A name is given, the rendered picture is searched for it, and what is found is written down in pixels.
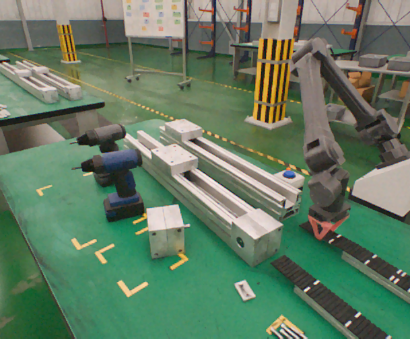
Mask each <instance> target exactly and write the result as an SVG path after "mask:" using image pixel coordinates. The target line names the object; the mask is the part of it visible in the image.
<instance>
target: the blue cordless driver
mask: <svg viewBox="0 0 410 339"><path fill-rule="evenodd" d="M142 164H143V161H142V156H141V152H140V150H138V149H135V150H133V149H127V150H122V151H114V152H109V153H103V155H100V154H99V155H93V157H92V158H90V159H87V160H85V161H83V162H81V166H79V167H72V168H71V170H77V169H82V172H92V173H96V175H97V174H103V173H104V172H106V173H109V174H108V175H109V178H110V181H111V182H114V185H115V188H116V191H117V192H115V193H112V194H108V198H105V199H104V201H103V204H104V210H105V213H106V218H107V220H108V222H113V221H118V220H121V219H126V218H129V217H134V216H138V215H143V214H144V213H145V208H144V202H143V199H142V197H141V195H140V193H139V192H137V191H136V189H135V187H136V183H135V179H134V177H133V173H132V171H131V170H130V169H133V168H137V166H138V167H141V165H142Z"/></svg>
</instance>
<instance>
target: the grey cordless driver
mask: <svg viewBox="0 0 410 339"><path fill-rule="evenodd" d="M125 137H126V130H125V127H124V126H123V125H122V124H113V125H110V126H104V127H100V128H95V129H93V130H88V131H85V134H83V135H81V136H79V137H77V138H76V141H74V142H71V143H69V144H70V145H71V144H74V143H77V144H78V145H88V146H90V147H93V146H96V145H99V149H100V152H101V153H109V152H114V151H119V148H118V144H117V143H116V142H115V141H118V140H121V139H124V138H125ZM108 174H109V173H106V172H104V173H103V174H97V175H96V173H93V175H94V177H95V181H97V183H99V185H101V187H106V186H109V185H112V184H114V182H111V181H110V178H109V175H108Z"/></svg>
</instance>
